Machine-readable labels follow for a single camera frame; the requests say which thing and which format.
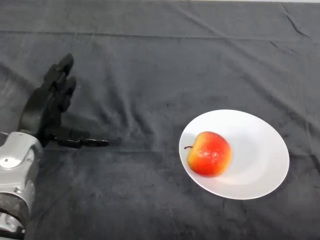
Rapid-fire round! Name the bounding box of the black cloth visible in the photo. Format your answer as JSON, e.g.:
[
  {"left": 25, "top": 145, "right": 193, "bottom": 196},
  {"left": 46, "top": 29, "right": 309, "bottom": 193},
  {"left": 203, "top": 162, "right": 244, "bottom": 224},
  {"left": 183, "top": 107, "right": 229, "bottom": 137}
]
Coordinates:
[{"left": 0, "top": 0, "right": 320, "bottom": 240}]

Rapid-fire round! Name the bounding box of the red and yellow apple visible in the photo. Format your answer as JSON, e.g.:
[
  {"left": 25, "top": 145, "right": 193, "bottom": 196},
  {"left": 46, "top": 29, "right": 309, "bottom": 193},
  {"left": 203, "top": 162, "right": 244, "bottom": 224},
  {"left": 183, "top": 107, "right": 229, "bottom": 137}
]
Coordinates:
[{"left": 184, "top": 131, "right": 233, "bottom": 178}]

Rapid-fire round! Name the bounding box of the white round plate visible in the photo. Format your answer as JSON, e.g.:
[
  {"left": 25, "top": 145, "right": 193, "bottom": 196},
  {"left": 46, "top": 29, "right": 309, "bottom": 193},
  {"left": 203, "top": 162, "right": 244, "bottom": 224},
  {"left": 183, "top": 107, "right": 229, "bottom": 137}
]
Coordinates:
[{"left": 178, "top": 109, "right": 290, "bottom": 200}]

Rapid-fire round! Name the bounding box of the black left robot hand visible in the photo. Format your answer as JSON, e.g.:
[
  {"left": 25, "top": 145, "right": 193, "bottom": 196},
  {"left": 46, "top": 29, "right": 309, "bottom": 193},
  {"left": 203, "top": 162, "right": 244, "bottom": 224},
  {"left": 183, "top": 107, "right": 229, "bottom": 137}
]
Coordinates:
[{"left": 19, "top": 53, "right": 109, "bottom": 149}]

